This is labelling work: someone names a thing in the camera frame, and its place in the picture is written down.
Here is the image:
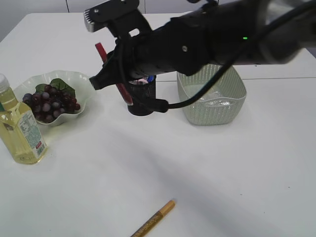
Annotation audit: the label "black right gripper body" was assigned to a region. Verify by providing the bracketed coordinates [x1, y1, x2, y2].
[102, 37, 153, 83]

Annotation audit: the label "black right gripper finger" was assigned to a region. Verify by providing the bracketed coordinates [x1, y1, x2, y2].
[89, 67, 119, 90]

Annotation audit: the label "red marker pen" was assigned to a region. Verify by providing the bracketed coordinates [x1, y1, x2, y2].
[95, 42, 133, 106]

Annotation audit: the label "pink scissors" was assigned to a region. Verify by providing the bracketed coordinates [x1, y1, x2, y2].
[129, 78, 148, 85]

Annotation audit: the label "blue scissors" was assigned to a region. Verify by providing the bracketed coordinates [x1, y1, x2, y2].
[147, 76, 156, 83]

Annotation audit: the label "purple artificial grape bunch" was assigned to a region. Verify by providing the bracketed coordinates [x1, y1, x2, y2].
[22, 78, 81, 123]

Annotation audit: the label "clear plastic sheet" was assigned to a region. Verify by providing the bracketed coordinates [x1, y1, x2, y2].
[198, 90, 235, 107]

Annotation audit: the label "yellow tea drink bottle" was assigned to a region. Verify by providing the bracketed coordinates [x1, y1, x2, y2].
[0, 74, 47, 164]

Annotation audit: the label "gold marker pen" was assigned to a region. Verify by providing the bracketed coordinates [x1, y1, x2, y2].
[131, 199, 176, 237]

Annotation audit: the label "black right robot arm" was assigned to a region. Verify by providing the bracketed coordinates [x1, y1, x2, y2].
[83, 0, 316, 90]

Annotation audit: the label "pale green wavy plate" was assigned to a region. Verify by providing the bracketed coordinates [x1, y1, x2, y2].
[13, 70, 96, 126]

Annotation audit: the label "black mesh pen holder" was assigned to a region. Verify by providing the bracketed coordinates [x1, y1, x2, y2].
[128, 76, 156, 116]

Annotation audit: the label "green woven plastic basket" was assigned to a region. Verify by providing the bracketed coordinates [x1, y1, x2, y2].
[177, 64, 247, 125]

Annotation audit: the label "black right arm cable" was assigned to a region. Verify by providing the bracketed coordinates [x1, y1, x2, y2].
[118, 2, 316, 114]

